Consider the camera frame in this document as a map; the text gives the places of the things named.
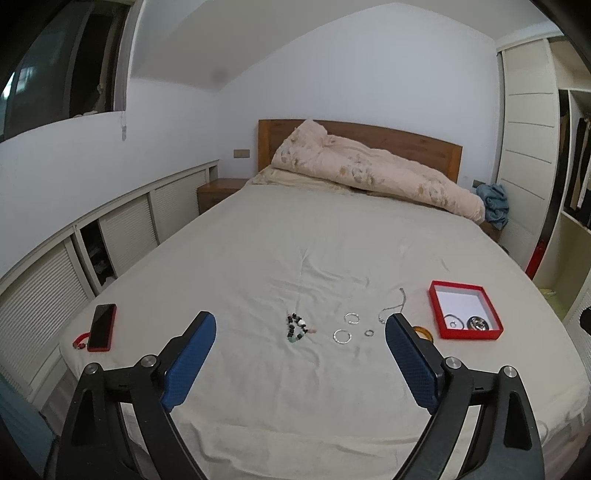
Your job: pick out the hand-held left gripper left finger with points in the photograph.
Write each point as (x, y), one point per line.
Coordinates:
(191, 360)

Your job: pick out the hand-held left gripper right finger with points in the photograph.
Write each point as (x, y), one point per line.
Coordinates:
(411, 364)

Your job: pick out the amber bangle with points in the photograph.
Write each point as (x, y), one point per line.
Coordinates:
(422, 328)

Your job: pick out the red jewelry box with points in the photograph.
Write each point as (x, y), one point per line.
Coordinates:
(466, 300)

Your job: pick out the thin silver bangle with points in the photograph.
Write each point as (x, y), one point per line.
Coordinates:
(446, 321)

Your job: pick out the dark metal bangle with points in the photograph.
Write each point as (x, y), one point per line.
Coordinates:
(467, 323)

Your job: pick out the dark beaded brooch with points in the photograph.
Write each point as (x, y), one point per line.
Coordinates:
(478, 324)

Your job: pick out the phone in red case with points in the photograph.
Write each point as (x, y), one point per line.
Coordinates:
(102, 325)

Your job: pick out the bed with beige sheet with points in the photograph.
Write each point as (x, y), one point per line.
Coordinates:
(286, 249)

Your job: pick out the wooden nightstand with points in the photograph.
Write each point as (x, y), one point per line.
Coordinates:
(491, 233)
(217, 194)

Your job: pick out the pale green cloth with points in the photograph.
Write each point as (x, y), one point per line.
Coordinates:
(549, 294)

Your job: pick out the red upright object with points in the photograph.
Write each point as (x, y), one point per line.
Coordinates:
(536, 261)

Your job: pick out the white louvered low cabinet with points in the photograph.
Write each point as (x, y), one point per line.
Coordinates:
(46, 286)

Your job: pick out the blue grey cloth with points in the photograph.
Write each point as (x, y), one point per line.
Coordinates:
(23, 415)

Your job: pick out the blue crumpled cloth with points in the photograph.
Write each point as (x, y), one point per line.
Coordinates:
(494, 203)

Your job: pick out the beige floral quilt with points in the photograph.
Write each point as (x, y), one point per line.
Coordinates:
(369, 170)

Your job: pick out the open white wardrobe shelving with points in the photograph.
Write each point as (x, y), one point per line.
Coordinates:
(572, 240)

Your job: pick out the wooden headboard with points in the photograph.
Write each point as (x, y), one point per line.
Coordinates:
(392, 138)

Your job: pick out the white sliding wardrobe door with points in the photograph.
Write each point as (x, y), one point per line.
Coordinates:
(526, 138)

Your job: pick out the dark hanging clothes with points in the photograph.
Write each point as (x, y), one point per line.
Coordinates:
(581, 161)

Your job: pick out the dark window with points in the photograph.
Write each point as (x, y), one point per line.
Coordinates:
(55, 69)

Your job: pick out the wall switch plate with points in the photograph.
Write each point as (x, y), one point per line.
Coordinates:
(241, 153)

